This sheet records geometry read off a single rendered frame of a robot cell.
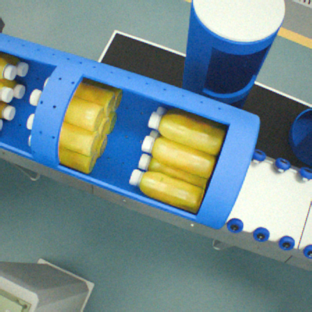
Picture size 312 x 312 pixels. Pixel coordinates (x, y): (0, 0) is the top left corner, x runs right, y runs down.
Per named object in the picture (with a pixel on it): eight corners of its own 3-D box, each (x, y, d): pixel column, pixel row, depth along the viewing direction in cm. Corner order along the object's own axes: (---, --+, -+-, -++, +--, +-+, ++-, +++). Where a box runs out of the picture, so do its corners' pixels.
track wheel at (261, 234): (271, 234, 105) (272, 229, 107) (255, 229, 106) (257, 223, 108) (265, 245, 108) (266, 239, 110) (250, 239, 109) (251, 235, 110)
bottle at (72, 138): (95, 153, 105) (39, 132, 107) (102, 128, 103) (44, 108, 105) (86, 161, 99) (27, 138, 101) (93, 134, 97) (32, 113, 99)
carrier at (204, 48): (167, 106, 204) (209, 147, 199) (171, -1, 120) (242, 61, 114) (209, 70, 209) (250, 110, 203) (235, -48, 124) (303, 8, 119)
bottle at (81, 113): (90, 136, 97) (30, 115, 99) (101, 127, 103) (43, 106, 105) (97, 110, 94) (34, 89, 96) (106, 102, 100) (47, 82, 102)
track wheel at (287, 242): (297, 243, 105) (297, 237, 106) (282, 237, 105) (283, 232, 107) (290, 253, 107) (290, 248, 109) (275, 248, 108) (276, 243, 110)
